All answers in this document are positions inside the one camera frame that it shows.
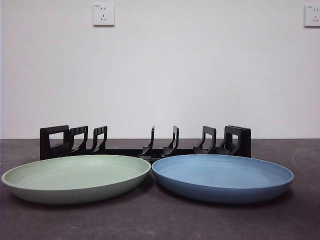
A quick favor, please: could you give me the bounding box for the green round plate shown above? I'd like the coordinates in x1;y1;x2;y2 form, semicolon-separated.
1;154;152;199

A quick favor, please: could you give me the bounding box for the white wall socket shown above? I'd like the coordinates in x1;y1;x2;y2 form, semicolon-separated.
303;4;320;28
93;3;116;27

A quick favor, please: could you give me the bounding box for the black plate rack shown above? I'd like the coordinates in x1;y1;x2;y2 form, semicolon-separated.
39;124;252;160

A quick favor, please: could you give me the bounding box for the blue round plate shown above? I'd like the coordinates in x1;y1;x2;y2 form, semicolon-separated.
151;153;295;204

